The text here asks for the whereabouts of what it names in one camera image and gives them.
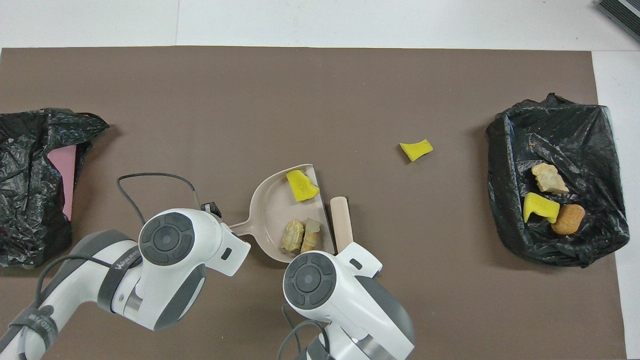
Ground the beige plastic dustpan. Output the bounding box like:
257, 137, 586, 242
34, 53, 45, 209
227, 163, 336, 264

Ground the tan foam chunk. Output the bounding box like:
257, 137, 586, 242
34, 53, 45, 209
281, 219, 306, 252

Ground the yellow sponge piece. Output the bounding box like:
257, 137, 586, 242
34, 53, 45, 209
399, 139, 434, 162
285, 169, 320, 203
523, 192, 561, 224

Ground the pale foam chunk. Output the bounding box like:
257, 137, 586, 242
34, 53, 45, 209
300, 218, 324, 254
531, 162, 570, 195

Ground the beige hand brush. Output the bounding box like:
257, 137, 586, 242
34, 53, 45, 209
329, 196, 355, 254

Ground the brown foam nugget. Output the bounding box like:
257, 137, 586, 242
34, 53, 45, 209
551, 203, 586, 236

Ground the pink bin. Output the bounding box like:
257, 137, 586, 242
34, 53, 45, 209
47, 145, 77, 222

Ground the crumpled black trash bag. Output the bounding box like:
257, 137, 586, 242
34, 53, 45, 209
0, 107, 110, 271

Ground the black bag lined bin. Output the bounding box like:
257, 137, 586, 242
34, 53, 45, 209
485, 92, 631, 268

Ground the brown table mat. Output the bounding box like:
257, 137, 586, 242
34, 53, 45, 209
0, 46, 627, 360

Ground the dark ribbed device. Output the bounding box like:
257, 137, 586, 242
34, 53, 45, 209
596, 0, 640, 43

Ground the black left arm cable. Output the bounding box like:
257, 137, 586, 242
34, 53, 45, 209
116, 172, 203, 226

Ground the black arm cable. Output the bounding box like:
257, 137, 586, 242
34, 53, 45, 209
116, 172, 203, 226
277, 304, 334, 360

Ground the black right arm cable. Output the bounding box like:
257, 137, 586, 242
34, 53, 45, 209
277, 304, 334, 360

